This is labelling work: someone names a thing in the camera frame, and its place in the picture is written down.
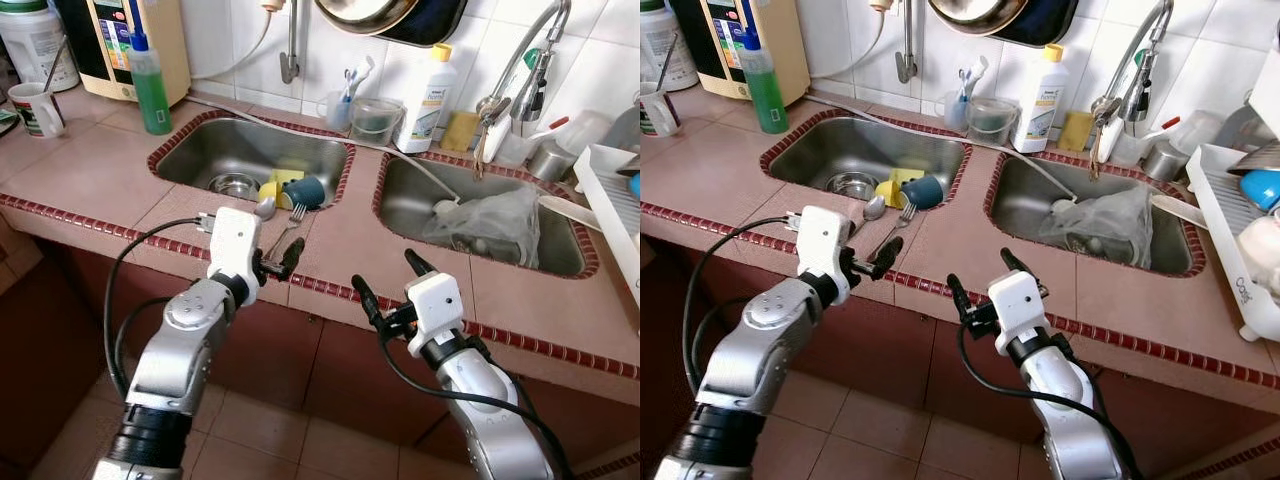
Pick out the silver fork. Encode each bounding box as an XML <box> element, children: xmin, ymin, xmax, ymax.
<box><xmin>262</xmin><ymin>203</ymin><xmax>309</xmax><ymax>263</ymax></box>
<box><xmin>868</xmin><ymin>203</ymin><xmax>918</xmax><ymax>263</ymax></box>

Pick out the steel bowl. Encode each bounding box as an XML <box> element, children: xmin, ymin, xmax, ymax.
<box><xmin>207</xmin><ymin>172</ymin><xmax>262</xmax><ymax>202</ymax></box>
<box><xmin>826</xmin><ymin>172</ymin><xmax>879</xmax><ymax>201</ymax></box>

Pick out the steel sink basin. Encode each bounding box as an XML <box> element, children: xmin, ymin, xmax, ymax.
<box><xmin>758</xmin><ymin>109</ymin><xmax>973</xmax><ymax>206</ymax></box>
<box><xmin>146</xmin><ymin>109</ymin><xmax>357</xmax><ymax>211</ymax></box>
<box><xmin>371</xmin><ymin>150</ymin><xmax>602</xmax><ymax>280</ymax></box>
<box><xmin>985</xmin><ymin>150</ymin><xmax>1206</xmax><ymax>278</ymax></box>

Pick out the blue plastic cup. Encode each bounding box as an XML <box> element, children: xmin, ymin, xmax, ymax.
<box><xmin>281</xmin><ymin>176</ymin><xmax>327</xmax><ymax>212</ymax></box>
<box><xmin>900</xmin><ymin>175</ymin><xmax>945</xmax><ymax>211</ymax></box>

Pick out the clear plastic bag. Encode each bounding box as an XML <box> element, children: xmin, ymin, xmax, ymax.
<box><xmin>420</xmin><ymin>185</ymin><xmax>542</xmax><ymax>270</ymax></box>
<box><xmin>1035</xmin><ymin>185</ymin><xmax>1156</xmax><ymax>269</ymax></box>

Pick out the mustard yellow sponge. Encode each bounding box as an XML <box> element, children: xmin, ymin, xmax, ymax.
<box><xmin>440</xmin><ymin>110</ymin><xmax>482</xmax><ymax>154</ymax></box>
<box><xmin>1058</xmin><ymin>110</ymin><xmax>1096</xmax><ymax>153</ymax></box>

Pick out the clear toothbrush cup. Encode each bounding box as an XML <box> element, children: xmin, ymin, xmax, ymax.
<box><xmin>943</xmin><ymin>92</ymin><xmax>973</xmax><ymax>133</ymax></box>
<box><xmin>321</xmin><ymin>92</ymin><xmax>353</xmax><ymax>134</ymax></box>

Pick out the white detergent bottle yellow cap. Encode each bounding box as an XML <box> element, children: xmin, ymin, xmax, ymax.
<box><xmin>394</xmin><ymin>43</ymin><xmax>459</xmax><ymax>155</ymax></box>
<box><xmin>1012</xmin><ymin>43</ymin><xmax>1071</xmax><ymax>154</ymax></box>

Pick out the small steel cup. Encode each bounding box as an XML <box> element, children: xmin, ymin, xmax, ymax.
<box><xmin>527</xmin><ymin>140</ymin><xmax>579</xmax><ymax>184</ymax></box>
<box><xmin>1143</xmin><ymin>140</ymin><xmax>1193</xmax><ymax>183</ymax></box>

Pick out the chrome gooseneck faucet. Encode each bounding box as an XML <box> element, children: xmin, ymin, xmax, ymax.
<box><xmin>1088</xmin><ymin>0</ymin><xmax>1176</xmax><ymax>126</ymax></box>
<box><xmin>472</xmin><ymin>0</ymin><xmax>574</xmax><ymax>126</ymax></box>

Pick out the white dish rack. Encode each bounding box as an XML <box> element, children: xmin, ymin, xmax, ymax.
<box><xmin>572</xmin><ymin>143</ymin><xmax>641</xmax><ymax>308</ymax></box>
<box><xmin>1184</xmin><ymin>45</ymin><xmax>1280</xmax><ymax>343</ymax></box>

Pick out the green soap bottle blue cap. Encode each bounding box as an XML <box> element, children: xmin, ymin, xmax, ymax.
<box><xmin>126</xmin><ymin>30</ymin><xmax>173</xmax><ymax>137</ymax></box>
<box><xmin>740</xmin><ymin>28</ymin><xmax>790</xmax><ymax>136</ymax></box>

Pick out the clear lidded container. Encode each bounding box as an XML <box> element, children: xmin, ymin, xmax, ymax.
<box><xmin>552</xmin><ymin>108</ymin><xmax>613</xmax><ymax>153</ymax></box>
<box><xmin>1170</xmin><ymin>108</ymin><xmax>1226</xmax><ymax>153</ymax></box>

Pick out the beige water ionizer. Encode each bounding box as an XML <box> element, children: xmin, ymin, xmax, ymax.
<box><xmin>52</xmin><ymin>0</ymin><xmax>192</xmax><ymax>105</ymax></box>
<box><xmin>668</xmin><ymin>0</ymin><xmax>811</xmax><ymax>106</ymax></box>

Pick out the hanging dark blue pan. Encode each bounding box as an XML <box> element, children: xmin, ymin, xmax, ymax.
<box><xmin>990</xmin><ymin>0</ymin><xmax>1081</xmax><ymax>49</ymax></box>
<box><xmin>375</xmin><ymin>0</ymin><xmax>470</xmax><ymax>49</ymax></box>

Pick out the pale pink bowl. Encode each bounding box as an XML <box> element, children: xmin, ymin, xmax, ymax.
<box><xmin>1236</xmin><ymin>214</ymin><xmax>1280</xmax><ymax>301</ymax></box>

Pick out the hanging steel wok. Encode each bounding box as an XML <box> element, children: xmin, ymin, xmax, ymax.
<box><xmin>925</xmin><ymin>0</ymin><xmax>1031</xmax><ymax>37</ymax></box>
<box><xmin>313</xmin><ymin>0</ymin><xmax>421</xmax><ymax>37</ymax></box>

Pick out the white printed mug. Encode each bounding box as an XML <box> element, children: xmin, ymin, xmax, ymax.
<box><xmin>640</xmin><ymin>83</ymin><xmax>684</xmax><ymax>138</ymax></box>
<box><xmin>8</xmin><ymin>82</ymin><xmax>67</xmax><ymax>139</ymax></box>

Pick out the grey steel pot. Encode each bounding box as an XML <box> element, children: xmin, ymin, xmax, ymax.
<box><xmin>1212</xmin><ymin>100</ymin><xmax>1280</xmax><ymax>179</ymax></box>

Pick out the long metal stirring spoon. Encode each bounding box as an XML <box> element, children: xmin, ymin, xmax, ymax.
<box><xmin>658</xmin><ymin>35</ymin><xmax>681</xmax><ymax>93</ymax></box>
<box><xmin>42</xmin><ymin>35</ymin><xmax>69</xmax><ymax>93</ymax></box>

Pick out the white jar green lid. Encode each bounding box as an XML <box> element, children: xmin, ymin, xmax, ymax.
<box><xmin>640</xmin><ymin>0</ymin><xmax>698</xmax><ymax>93</ymax></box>
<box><xmin>0</xmin><ymin>0</ymin><xmax>81</xmax><ymax>93</ymax></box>

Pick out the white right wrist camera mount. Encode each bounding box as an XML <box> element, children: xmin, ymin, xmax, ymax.
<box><xmin>404</xmin><ymin>271</ymin><xmax>467</xmax><ymax>359</ymax></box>
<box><xmin>987</xmin><ymin>270</ymin><xmax>1051</xmax><ymax>356</ymax></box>

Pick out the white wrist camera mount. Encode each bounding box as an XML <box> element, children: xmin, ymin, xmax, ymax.
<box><xmin>404</xmin><ymin>271</ymin><xmax>467</xmax><ymax>359</ymax></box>
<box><xmin>987</xmin><ymin>270</ymin><xmax>1051</xmax><ymax>356</ymax></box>
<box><xmin>203</xmin><ymin>206</ymin><xmax>264</xmax><ymax>294</ymax></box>
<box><xmin>795</xmin><ymin>205</ymin><xmax>853</xmax><ymax>306</ymax></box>

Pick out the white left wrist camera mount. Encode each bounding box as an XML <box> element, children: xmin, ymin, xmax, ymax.
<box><xmin>203</xmin><ymin>206</ymin><xmax>264</xmax><ymax>294</ymax></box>
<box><xmin>795</xmin><ymin>205</ymin><xmax>853</xmax><ymax>306</ymax></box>

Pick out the clear plastic handled cup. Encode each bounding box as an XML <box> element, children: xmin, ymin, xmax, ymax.
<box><xmin>349</xmin><ymin>97</ymin><xmax>406</xmax><ymax>149</ymax></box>
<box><xmin>966</xmin><ymin>97</ymin><xmax>1021</xmax><ymax>148</ymax></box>

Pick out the white diverter hose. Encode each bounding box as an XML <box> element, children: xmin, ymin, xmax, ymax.
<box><xmin>188</xmin><ymin>8</ymin><xmax>277</xmax><ymax>85</ymax></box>
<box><xmin>808</xmin><ymin>8</ymin><xmax>891</xmax><ymax>83</ymax></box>

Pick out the chrome wall faucet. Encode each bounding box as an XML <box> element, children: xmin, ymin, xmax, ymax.
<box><xmin>895</xmin><ymin>0</ymin><xmax>919</xmax><ymax>85</ymax></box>
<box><xmin>279</xmin><ymin>0</ymin><xmax>302</xmax><ymax>85</ymax></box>

